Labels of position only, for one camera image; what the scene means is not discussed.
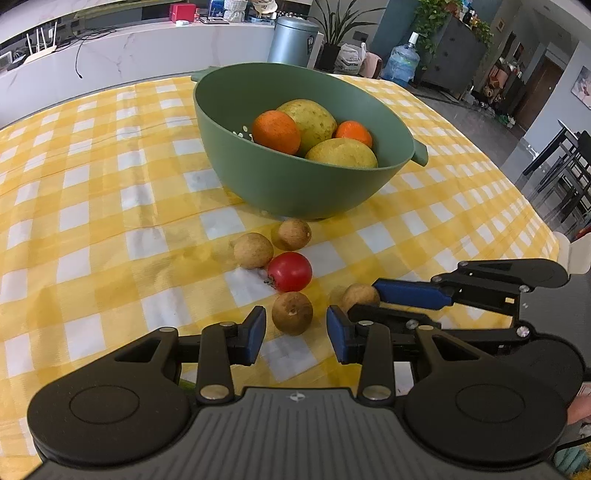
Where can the blue tray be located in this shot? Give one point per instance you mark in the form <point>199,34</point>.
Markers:
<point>263,17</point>

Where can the black dining table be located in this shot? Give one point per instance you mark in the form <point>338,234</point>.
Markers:
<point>554,138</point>

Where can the red box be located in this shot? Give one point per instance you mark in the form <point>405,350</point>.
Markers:
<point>182,12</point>

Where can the dark wall outlet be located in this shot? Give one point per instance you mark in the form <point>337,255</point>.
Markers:
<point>358,35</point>

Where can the white ribbed vase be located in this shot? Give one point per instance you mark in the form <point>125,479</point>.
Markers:
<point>236,10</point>

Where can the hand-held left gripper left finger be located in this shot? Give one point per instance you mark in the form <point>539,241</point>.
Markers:
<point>255,334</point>

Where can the dark grey cabinet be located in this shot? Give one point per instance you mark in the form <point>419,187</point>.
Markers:
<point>457,60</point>

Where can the framed wall picture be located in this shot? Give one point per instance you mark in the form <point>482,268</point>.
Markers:
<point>582,87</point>

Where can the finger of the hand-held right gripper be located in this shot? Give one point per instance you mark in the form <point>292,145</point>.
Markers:
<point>397,316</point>
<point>411,293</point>

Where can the green colander bowl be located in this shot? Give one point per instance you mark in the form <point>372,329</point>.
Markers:
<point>286,184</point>

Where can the yellow checked tablecloth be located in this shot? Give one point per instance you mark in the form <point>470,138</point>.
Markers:
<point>92,207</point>

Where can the green pothos plant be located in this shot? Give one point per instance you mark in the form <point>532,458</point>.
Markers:
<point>434,21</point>

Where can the brown longan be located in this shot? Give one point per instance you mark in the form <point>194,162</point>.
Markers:
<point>360,296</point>
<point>291,234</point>
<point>253,251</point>
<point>292,314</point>

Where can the orange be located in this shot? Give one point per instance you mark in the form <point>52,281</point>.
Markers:
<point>277,134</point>
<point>353,134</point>

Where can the small digital scale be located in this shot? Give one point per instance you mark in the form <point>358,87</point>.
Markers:
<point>210,20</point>

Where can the small white desk clock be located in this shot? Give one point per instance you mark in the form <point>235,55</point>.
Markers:
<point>6,60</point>

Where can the black dining chair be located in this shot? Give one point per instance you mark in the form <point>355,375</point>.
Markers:
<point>572,194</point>

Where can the white chair back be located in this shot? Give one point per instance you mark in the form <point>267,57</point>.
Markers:
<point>577,256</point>

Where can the brown wooden door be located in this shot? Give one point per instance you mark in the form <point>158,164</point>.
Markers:
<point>540,92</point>

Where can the yellow-green mango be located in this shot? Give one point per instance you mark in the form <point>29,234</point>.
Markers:
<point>314,122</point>
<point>341,154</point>

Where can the beige hat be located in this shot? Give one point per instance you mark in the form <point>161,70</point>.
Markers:
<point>264,5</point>

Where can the red cherry tomato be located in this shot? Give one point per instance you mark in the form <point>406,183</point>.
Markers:
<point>290,272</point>

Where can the white router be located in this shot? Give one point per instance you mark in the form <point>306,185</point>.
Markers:
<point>40,48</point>

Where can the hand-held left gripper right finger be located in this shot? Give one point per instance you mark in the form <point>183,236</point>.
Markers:
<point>336,334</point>

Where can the person's right hand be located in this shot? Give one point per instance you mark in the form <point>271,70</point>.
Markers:
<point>582,408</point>

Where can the snake plant in black pot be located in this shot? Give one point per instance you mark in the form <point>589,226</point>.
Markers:
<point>339,23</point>

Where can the white plastic bag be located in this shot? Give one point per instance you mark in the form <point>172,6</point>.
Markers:
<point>351,59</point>

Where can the grey metal trash can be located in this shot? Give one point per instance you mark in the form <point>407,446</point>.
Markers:
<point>292,44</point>

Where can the painted picture stand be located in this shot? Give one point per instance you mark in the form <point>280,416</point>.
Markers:
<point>216,8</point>

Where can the blue water jug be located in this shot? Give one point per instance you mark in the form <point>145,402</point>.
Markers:
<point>401,64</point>

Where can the white marble tv console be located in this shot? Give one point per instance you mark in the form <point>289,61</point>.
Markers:
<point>138,50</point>

